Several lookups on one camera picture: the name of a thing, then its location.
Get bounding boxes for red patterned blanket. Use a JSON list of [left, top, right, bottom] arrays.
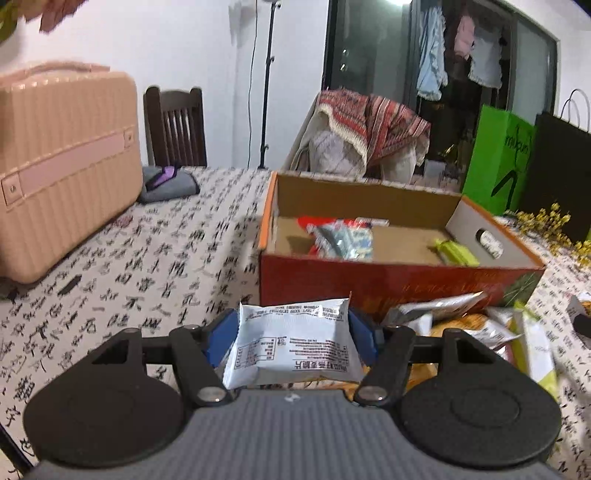
[[315, 90, 432, 168]]

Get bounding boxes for green paper bag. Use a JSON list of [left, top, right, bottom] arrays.
[[462, 104, 539, 215]]

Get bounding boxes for silver snack packet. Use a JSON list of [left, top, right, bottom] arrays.
[[383, 292, 488, 325]]

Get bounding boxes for orange cardboard box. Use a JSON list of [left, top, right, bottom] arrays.
[[257, 171, 546, 324]]

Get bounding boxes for hanging pink garment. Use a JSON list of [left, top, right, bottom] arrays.
[[453, 14, 476, 62]]

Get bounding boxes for beige covered armchair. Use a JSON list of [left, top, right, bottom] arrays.
[[281, 92, 430, 185]]

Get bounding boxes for hanging blue garment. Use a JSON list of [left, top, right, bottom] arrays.
[[416, 4, 448, 100]]

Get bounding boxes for dark wooden chair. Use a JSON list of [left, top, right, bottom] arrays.
[[143, 85, 208, 168]]

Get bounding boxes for pink ribbed suitcase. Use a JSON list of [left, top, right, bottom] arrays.
[[0, 64, 144, 284]]

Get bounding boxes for black paper bag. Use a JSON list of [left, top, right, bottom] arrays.
[[519, 88, 591, 232]]

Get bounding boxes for white crumpled snack packet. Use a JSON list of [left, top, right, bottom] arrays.
[[485, 305, 527, 325]]

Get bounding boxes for snack packets inside box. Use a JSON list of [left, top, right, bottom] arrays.
[[298, 216, 376, 262]]

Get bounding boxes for grey pouch with purple trim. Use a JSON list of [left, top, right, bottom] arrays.
[[139, 165, 200, 205]]

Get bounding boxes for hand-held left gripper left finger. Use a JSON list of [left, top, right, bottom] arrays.
[[86, 308, 239, 409]]

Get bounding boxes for yellow dried flowers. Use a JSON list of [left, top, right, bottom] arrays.
[[505, 202, 591, 273]]

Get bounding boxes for black light stand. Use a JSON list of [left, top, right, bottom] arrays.
[[256, 0, 283, 169]]

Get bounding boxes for pink artificial flowers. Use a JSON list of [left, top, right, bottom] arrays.
[[0, 0, 88, 43]]

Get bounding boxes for hanging white garment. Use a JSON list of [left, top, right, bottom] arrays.
[[467, 25, 504, 89]]

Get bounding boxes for white printed snack packet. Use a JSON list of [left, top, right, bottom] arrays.
[[222, 298, 365, 388]]

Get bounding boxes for white and green snack packet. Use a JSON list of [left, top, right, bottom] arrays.
[[508, 302, 560, 400]]

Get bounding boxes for dark sliding glass door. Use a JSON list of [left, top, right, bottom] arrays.
[[325, 0, 561, 185]]

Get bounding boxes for calligraphy print tablecloth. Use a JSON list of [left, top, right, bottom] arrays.
[[0, 166, 591, 480]]

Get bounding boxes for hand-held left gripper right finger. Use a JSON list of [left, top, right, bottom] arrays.
[[349, 307, 502, 409]]

